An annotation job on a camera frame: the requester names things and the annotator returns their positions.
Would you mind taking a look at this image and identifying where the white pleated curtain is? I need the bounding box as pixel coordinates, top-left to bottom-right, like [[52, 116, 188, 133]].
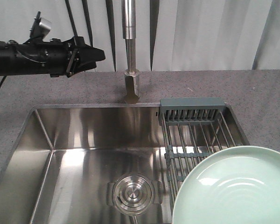
[[0, 0, 280, 72]]

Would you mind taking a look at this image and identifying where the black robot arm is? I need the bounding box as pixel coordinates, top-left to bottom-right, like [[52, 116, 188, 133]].
[[0, 36, 105, 77]]

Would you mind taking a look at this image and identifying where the stainless steel sink basin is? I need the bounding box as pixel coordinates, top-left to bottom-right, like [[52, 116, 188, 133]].
[[0, 103, 249, 224]]

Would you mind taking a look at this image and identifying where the grey sink drying rack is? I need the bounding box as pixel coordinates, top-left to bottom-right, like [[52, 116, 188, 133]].
[[158, 97, 226, 207]]

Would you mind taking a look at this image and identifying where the round steel sink drain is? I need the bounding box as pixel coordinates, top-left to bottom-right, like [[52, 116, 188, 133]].
[[106, 174, 164, 216]]

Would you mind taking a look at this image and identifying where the steel kitchen faucet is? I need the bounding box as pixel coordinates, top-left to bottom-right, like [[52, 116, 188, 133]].
[[121, 0, 140, 104]]

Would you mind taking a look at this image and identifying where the mint green plate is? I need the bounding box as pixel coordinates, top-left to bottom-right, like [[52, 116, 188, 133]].
[[172, 146, 280, 224]]

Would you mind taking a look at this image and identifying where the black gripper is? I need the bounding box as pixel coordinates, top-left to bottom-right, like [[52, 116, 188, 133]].
[[11, 36, 105, 77]]

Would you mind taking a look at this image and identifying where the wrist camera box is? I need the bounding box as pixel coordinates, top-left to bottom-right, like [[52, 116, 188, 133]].
[[29, 11, 52, 40]]

